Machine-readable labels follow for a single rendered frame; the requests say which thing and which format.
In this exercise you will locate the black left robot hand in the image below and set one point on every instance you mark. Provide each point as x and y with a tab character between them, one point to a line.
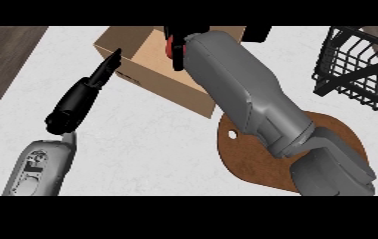
75	104

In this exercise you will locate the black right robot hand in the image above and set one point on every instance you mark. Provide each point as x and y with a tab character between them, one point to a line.
178	63

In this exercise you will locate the red bell pepper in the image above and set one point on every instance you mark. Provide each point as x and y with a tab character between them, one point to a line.
171	48

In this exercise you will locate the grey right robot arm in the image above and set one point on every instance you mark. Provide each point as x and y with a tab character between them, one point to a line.
246	93

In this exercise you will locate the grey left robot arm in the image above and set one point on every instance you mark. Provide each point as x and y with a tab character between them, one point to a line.
38	169

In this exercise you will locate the cardboard box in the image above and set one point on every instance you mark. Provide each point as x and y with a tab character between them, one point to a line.
163	78

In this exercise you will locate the brown wooden cutting board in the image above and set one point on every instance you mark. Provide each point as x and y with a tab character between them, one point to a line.
246	163

